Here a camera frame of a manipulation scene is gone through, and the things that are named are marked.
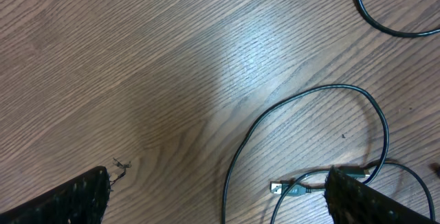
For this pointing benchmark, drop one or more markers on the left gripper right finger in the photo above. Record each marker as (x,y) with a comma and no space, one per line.
(350,201)

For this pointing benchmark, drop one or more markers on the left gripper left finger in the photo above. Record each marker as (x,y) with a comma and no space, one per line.
(81,200)

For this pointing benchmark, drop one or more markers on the black cable pulled free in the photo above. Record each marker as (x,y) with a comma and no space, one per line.
(378,26)

